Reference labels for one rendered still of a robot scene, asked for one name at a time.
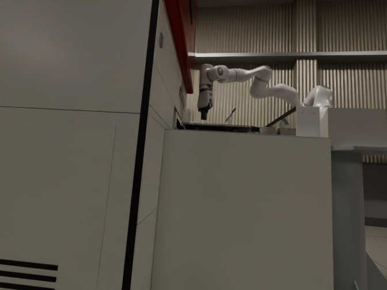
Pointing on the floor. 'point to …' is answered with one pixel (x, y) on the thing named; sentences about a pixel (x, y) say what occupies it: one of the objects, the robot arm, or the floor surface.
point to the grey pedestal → (351, 221)
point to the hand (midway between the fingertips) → (204, 116)
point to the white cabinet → (243, 213)
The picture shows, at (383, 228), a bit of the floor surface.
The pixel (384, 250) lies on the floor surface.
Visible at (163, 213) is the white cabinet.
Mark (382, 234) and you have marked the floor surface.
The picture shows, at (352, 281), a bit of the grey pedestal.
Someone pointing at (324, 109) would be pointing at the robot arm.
